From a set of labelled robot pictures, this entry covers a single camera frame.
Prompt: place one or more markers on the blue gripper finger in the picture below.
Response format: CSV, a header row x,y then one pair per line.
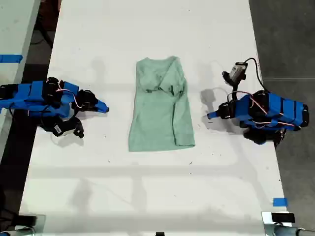
x,y
102,104
101,110
214,113
214,117

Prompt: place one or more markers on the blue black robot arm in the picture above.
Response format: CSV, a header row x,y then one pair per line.
x,y
275,108
27,96

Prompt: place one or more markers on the pale green t-shirt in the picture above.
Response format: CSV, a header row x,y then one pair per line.
x,y
160,113

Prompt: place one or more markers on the long blue tape strip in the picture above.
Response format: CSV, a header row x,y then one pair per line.
x,y
11,58

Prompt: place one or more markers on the white side table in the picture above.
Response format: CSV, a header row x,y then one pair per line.
x,y
14,29

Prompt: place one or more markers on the short blue tape strip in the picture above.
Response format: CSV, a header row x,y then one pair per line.
x,y
280,202

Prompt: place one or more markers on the small black box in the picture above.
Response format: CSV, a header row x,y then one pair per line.
x,y
27,219
283,217

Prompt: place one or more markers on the black camera stalk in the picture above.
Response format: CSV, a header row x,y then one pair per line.
x,y
235,92

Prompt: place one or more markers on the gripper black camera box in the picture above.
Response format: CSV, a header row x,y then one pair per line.
x,y
236,71
64,127

